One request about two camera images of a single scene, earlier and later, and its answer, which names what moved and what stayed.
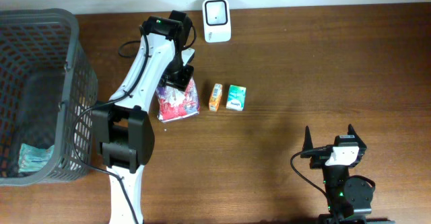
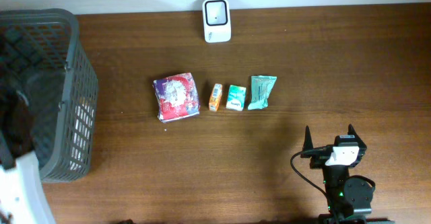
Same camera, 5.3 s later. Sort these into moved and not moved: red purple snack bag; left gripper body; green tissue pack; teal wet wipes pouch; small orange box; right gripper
Moved: left gripper body; teal wet wipes pouch
Not moved: green tissue pack; small orange box; red purple snack bag; right gripper
